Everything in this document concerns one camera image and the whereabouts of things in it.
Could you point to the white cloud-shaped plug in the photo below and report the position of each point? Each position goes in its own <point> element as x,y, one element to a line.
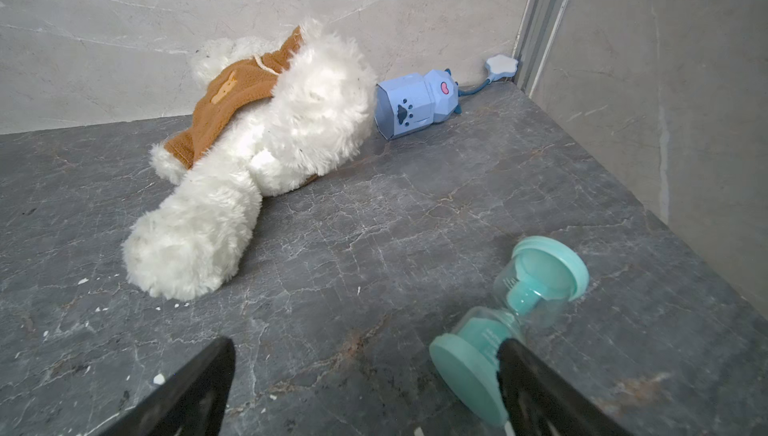
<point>498,67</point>

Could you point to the blue cat-shaped toy device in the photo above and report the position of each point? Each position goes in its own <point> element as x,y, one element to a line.
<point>412,103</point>

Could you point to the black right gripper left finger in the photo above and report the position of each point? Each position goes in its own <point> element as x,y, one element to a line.
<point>192,402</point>

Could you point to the white teddy bear brown shirt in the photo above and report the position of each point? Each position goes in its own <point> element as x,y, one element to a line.
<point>299,110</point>

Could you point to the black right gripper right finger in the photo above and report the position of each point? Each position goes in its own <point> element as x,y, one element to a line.
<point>540,402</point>

